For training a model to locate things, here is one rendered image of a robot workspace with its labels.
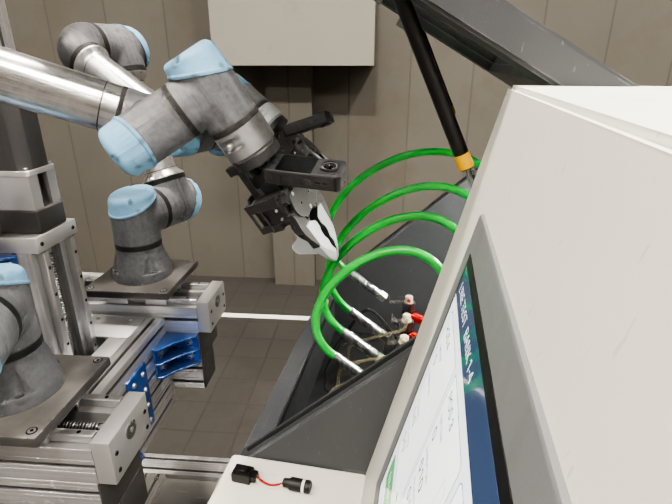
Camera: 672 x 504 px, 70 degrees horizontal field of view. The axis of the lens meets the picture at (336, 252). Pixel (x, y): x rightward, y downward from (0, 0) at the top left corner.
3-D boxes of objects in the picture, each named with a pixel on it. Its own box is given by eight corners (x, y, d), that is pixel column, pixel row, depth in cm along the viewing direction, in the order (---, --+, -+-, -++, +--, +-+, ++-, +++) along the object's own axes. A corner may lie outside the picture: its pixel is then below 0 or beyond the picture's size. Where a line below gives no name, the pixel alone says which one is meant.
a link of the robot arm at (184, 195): (146, 234, 134) (65, 32, 122) (183, 220, 146) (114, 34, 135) (175, 227, 128) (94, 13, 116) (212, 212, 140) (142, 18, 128)
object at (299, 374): (322, 339, 146) (321, 291, 140) (336, 340, 145) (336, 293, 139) (248, 515, 89) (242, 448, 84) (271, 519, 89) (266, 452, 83)
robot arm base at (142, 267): (102, 284, 124) (95, 248, 120) (130, 261, 138) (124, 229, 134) (159, 286, 123) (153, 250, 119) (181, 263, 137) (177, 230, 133)
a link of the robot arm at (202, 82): (156, 69, 65) (209, 34, 65) (207, 139, 70) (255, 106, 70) (153, 71, 58) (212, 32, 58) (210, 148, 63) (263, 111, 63)
